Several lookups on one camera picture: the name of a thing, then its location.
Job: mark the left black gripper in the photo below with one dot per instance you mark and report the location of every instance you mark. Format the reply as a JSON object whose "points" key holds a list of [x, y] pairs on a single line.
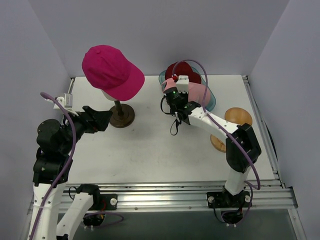
{"points": [[89, 118]]}

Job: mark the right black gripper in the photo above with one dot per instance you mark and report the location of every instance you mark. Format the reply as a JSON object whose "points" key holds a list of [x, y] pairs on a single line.
{"points": [[174, 96]]}

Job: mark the light pink cap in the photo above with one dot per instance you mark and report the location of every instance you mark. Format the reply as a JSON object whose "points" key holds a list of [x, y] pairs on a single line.
{"points": [[196, 92]]}

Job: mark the dark red cap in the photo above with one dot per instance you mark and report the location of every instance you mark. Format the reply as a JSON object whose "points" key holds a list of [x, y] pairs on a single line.
{"points": [[183, 68]]}

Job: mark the magenta baseball cap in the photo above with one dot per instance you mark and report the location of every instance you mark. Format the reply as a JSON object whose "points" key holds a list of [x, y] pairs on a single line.
{"points": [[106, 68]]}

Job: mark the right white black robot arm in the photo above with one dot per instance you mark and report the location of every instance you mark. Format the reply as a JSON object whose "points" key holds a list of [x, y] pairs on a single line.
{"points": [[242, 146]]}

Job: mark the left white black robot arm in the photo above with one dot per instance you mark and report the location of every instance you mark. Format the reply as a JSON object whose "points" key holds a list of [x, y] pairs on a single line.
{"points": [[56, 143]]}

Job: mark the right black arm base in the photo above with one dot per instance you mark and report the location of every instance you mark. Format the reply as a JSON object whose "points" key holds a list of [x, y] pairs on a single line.
{"points": [[227, 208]]}

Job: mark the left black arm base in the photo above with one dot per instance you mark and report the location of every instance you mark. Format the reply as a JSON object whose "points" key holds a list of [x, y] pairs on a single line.
{"points": [[105, 202]]}

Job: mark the dark round mannequin stand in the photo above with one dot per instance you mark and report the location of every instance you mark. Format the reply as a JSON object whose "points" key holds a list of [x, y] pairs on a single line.
{"points": [[123, 115]]}

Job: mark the cream fabric mannequin head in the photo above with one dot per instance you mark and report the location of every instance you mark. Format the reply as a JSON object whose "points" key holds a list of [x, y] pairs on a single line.
{"points": [[107, 96]]}

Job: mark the teal transparent plastic tray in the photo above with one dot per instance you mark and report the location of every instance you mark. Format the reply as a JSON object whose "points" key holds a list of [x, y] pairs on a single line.
{"points": [[161, 79]]}

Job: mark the wooden egg-shaped hat stand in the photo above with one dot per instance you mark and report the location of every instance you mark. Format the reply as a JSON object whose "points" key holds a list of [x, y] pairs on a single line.
{"points": [[235, 115]]}

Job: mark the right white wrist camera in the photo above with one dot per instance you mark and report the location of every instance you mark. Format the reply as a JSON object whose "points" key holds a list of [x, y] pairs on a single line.
{"points": [[182, 84]]}

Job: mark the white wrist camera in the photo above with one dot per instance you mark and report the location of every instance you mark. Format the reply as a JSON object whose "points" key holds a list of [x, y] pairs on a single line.
{"points": [[182, 84], [64, 103]]}

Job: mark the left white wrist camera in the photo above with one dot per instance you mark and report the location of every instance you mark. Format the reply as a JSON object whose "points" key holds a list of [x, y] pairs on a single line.
{"points": [[64, 103]]}

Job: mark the aluminium front rail frame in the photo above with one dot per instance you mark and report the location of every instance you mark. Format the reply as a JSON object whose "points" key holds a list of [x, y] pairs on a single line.
{"points": [[151, 171]]}

